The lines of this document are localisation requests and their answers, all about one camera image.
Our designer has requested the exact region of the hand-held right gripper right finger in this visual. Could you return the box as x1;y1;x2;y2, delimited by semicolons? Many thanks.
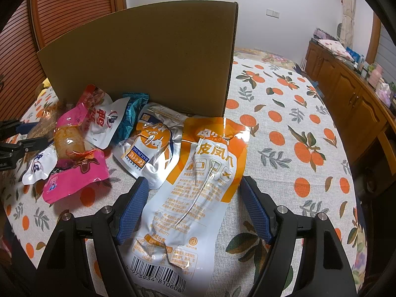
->
240;176;359;297

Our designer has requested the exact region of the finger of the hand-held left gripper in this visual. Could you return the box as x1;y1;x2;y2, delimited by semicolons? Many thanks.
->
0;120;36;137
0;136;54;174

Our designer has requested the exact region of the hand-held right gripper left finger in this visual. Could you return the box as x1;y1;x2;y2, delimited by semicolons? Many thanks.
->
35;176;150;297

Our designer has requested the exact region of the small white snack packet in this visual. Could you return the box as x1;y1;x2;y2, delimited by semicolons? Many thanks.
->
22;146;58;185

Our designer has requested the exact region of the clear brown snack packet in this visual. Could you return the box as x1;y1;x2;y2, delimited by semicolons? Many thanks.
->
26;97;73;140

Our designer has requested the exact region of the pink drumstick snack packet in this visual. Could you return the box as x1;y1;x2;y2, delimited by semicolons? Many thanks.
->
42;103;109;205

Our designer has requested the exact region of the large orange white snack packet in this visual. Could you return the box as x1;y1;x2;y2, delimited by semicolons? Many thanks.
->
119;116;248;288

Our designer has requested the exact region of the white red lettered snack packet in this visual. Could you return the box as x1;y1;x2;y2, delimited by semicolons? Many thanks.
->
77;83;130;149

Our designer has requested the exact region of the teal snack packet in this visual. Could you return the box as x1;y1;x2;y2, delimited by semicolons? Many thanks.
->
116;93;149;143

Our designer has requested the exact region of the brown cardboard box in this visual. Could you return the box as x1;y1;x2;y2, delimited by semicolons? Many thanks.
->
36;1;239;118

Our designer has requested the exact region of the orange print bedsheet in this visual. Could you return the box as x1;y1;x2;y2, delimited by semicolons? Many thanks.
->
0;54;359;297

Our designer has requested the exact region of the wooden louvered wardrobe door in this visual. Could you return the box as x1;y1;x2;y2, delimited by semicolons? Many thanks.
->
0;0;127;121

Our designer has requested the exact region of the long wooden cabinet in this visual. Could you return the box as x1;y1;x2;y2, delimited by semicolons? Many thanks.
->
305;39;396;174

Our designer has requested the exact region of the floral bedspread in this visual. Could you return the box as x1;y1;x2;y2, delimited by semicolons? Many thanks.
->
233;47;305;69

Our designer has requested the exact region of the purple tissue pack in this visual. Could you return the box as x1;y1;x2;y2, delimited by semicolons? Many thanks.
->
376;82;392;99

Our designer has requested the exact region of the folded floral cloth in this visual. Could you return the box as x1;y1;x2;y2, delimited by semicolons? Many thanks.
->
319;39;353;59

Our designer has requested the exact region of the blue box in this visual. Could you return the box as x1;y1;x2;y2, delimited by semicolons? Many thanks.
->
346;47;366;62

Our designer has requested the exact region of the purple cloth bundle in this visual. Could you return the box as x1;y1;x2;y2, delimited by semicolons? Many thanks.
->
314;28;338;41

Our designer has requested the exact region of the grey window blind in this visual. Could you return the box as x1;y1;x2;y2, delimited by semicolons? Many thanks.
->
379;22;396;81

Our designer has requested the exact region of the beige patterned curtain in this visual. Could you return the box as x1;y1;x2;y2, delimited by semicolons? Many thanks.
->
339;0;356;48

